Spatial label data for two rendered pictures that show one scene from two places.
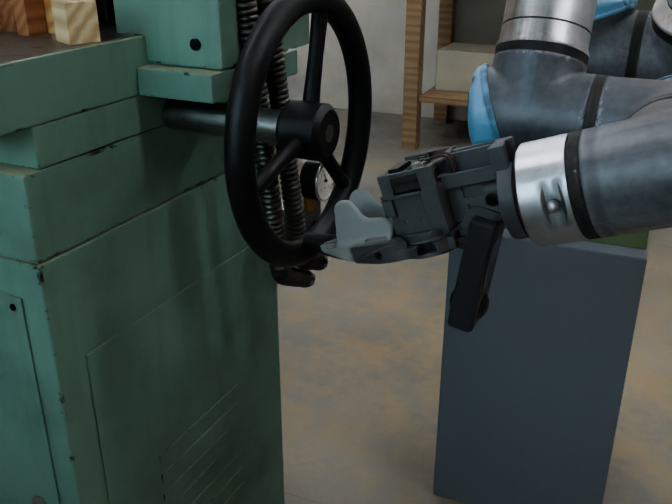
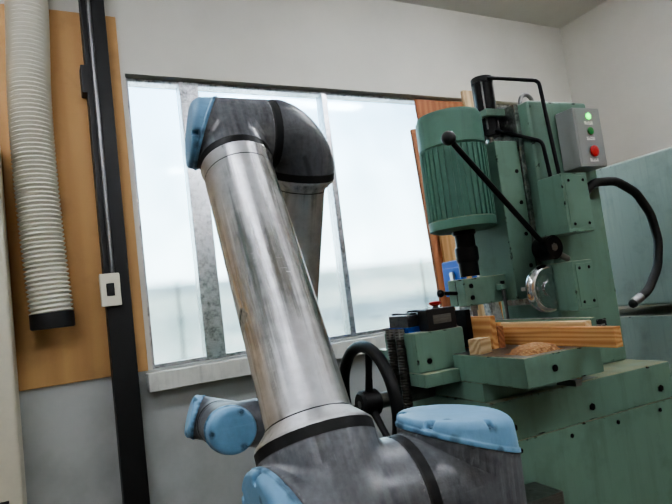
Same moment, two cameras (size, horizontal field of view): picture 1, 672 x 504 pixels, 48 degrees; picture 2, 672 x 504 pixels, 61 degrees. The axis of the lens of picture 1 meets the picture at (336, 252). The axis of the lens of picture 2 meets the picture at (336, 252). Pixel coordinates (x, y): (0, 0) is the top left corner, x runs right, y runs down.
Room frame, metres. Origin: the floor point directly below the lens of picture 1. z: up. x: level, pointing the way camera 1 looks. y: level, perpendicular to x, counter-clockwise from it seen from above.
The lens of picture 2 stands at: (1.59, -1.04, 1.06)
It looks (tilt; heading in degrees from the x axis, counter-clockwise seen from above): 5 degrees up; 129
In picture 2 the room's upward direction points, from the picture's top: 7 degrees counter-clockwise
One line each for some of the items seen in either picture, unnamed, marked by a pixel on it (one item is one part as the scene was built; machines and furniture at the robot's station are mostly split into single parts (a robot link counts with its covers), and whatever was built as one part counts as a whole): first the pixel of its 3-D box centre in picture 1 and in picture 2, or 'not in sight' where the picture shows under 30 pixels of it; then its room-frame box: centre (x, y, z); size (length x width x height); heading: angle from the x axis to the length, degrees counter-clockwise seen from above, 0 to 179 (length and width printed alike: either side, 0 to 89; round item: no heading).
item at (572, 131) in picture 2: not in sight; (581, 140); (1.19, 0.56, 1.40); 0.10 x 0.06 x 0.16; 64
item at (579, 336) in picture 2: not in sight; (502, 335); (1.00, 0.29, 0.92); 0.66 x 0.02 x 0.04; 154
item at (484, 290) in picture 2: not in sight; (479, 293); (0.93, 0.35, 1.03); 0.14 x 0.07 x 0.09; 64
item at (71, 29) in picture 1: (76, 21); not in sight; (0.77, 0.26, 0.92); 0.03 x 0.03 x 0.04; 40
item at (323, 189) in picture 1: (315, 185); not in sight; (1.06, 0.03, 0.65); 0.06 x 0.04 x 0.08; 154
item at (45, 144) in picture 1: (99, 95); (465, 378); (0.90, 0.28, 0.82); 0.40 x 0.21 x 0.04; 154
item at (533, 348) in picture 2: not in sight; (533, 347); (1.14, 0.13, 0.91); 0.10 x 0.07 x 0.02; 64
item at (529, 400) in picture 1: (540, 349); not in sight; (1.22, -0.38, 0.28); 0.30 x 0.30 x 0.55; 67
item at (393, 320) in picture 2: not in sight; (421, 318); (0.87, 0.14, 0.99); 0.13 x 0.11 x 0.06; 154
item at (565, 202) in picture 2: not in sight; (566, 204); (1.15, 0.46, 1.23); 0.09 x 0.08 x 0.15; 64
